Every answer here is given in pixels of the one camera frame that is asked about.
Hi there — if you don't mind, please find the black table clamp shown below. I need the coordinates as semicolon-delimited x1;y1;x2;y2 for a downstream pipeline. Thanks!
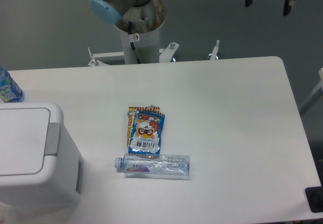
305;186;322;213

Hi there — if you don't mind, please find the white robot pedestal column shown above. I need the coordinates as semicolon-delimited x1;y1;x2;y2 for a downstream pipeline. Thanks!
115;0;166;65

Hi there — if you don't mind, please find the white frame at right edge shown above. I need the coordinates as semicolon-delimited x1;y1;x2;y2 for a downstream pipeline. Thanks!
299;68;322;117

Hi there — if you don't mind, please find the white trash can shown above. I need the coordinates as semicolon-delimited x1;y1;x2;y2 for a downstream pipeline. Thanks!
1;102;84;209

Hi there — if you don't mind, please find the blue label drink bottle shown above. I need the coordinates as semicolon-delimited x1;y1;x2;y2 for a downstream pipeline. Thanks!
1;67;24;103

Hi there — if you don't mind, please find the white pedestal base frame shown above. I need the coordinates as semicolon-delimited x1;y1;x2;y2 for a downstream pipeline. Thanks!
87;39;221;67

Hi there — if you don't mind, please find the clear plastic water bottle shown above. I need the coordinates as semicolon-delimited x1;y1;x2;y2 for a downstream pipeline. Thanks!
114;153;190;177

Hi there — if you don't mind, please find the orange snack bag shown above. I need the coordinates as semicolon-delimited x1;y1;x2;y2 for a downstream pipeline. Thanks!
126;104;162;159

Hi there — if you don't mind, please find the black cable on pedestal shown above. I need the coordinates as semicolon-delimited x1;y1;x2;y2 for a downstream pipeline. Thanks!
127;21;141;65

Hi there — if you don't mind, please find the white trash can lid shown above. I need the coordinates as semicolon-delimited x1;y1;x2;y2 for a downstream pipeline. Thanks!
1;105;64;176

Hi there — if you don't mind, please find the blue snack bag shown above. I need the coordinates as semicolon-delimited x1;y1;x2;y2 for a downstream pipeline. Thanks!
128;111;166;156

